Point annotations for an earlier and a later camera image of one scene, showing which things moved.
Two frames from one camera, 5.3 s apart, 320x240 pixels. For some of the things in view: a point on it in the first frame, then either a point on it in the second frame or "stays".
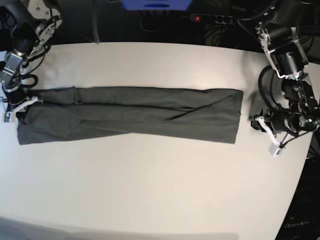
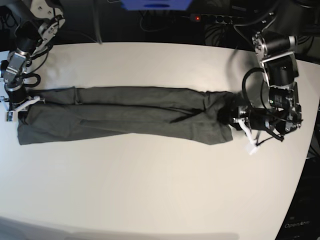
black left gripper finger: x=256 y=125 to x=229 y=110
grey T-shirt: x=191 y=113 stays
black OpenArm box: x=302 y=220 stays
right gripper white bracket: x=21 y=115 stays
